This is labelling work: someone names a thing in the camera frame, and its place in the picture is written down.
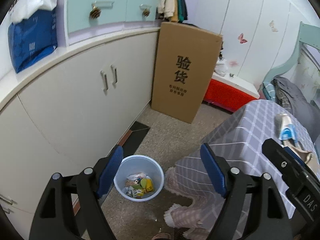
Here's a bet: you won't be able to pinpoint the green plush leaf toy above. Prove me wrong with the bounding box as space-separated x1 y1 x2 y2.
131 178 148 190

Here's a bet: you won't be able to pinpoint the blue trash bin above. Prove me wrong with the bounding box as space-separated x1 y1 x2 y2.
114 155 164 202

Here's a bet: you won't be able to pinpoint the crumpled brown paper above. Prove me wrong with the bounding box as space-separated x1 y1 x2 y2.
282 139 313 169

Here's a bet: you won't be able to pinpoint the blue white crumpled package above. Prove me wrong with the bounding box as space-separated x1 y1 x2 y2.
274 113 298 145

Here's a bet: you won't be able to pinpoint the purple checked tablecloth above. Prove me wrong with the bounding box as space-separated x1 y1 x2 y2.
164 100 305 239

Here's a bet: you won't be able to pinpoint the grey folded quilt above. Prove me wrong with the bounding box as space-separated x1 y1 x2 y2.
273 76 319 142

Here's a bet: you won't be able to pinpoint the white low cabinet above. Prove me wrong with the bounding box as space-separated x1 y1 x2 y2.
1 28 159 239

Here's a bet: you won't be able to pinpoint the red storage box white lid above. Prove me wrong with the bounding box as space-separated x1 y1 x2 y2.
203 72 260 112

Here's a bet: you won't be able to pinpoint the white plastic bag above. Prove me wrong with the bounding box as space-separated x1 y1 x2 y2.
214 58 228 76

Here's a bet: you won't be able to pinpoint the tall brown cardboard box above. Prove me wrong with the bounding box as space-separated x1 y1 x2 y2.
151 22 222 124

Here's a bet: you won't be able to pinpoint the blue plastic bag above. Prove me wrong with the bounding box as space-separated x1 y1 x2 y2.
8 9 57 73

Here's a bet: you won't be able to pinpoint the teal drawer unit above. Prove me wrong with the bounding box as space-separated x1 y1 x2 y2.
56 0 160 47

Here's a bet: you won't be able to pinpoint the white paper shopping bag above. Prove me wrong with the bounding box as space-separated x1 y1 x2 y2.
9 0 57 24

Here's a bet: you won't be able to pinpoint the hanging clothes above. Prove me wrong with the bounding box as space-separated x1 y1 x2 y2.
157 0 188 23

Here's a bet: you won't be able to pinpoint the teal bunk bed frame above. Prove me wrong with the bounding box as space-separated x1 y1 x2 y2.
263 22 319 102

